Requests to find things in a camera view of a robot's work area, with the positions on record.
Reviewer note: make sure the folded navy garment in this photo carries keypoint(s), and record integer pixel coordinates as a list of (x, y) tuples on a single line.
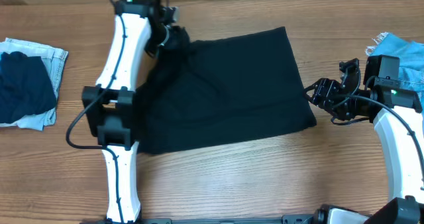
[(26, 88)]

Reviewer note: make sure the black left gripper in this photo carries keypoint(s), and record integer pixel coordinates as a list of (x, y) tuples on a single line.
[(179, 36)]

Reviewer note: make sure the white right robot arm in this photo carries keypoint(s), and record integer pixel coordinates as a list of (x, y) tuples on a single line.
[(395, 114)]

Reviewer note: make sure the folded light denim garment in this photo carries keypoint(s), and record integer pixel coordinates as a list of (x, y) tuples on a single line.
[(54, 60)]

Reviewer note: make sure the black t-shirt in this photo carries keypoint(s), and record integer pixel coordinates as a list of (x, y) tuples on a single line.
[(214, 92)]

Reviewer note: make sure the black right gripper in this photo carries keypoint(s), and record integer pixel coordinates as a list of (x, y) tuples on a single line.
[(330, 96)]

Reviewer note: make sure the blue denim jeans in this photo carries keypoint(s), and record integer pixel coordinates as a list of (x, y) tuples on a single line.
[(410, 54)]

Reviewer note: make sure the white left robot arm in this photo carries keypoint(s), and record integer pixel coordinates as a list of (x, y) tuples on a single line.
[(109, 105)]

